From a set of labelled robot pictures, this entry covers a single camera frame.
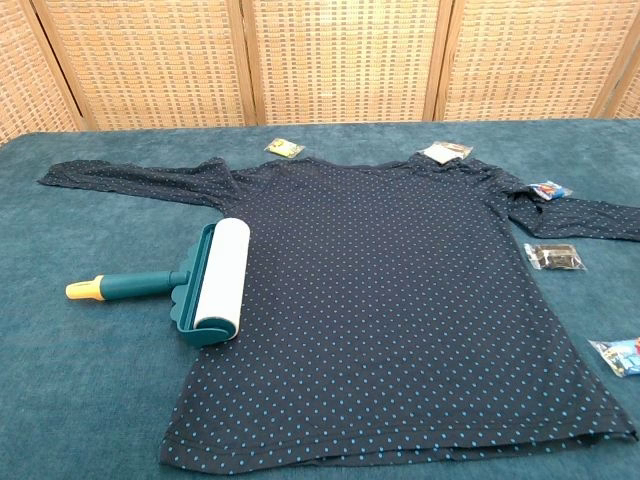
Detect blue multicolour toy brick packet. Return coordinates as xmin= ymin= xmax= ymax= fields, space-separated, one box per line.
xmin=588 ymin=336 xmax=640 ymax=379

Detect teal velvet table cloth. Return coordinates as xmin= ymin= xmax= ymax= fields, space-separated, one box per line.
xmin=0 ymin=116 xmax=640 ymax=480

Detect black small plastic packet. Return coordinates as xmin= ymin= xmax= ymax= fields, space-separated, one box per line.
xmin=523 ymin=243 xmax=587 ymax=273

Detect white small plastic packet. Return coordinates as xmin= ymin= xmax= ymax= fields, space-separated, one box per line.
xmin=417 ymin=141 xmax=474 ymax=165

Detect teal lint roller white roll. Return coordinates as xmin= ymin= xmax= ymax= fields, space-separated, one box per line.
xmin=65 ymin=217 xmax=251 ymax=349

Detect blue red small plastic packet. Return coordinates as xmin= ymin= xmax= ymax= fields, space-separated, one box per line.
xmin=527 ymin=181 xmax=574 ymax=202

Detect navy polka dot shirt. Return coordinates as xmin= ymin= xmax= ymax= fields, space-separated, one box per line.
xmin=38 ymin=155 xmax=640 ymax=476

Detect yellow small plastic packet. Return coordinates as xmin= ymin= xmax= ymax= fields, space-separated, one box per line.
xmin=264 ymin=138 xmax=306 ymax=159

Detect woven rattan folding screen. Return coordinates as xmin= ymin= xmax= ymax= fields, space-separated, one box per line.
xmin=0 ymin=0 xmax=640 ymax=146

